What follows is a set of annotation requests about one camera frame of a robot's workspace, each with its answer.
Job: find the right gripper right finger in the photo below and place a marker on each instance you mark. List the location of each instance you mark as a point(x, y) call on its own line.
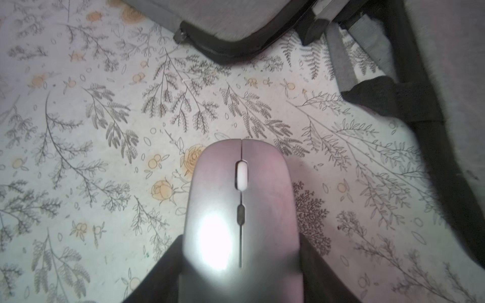
point(321, 284)

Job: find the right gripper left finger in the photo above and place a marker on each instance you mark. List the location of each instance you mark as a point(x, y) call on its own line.
point(161, 283)

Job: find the silver grey computer mouse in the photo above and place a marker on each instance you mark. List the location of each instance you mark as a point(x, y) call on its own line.
point(241, 239)

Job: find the grey laptop bag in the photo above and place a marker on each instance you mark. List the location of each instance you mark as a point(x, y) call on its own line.
point(421, 62)
point(223, 30)

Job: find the floral patterned table mat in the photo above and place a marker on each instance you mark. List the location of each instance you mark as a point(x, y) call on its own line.
point(104, 117)

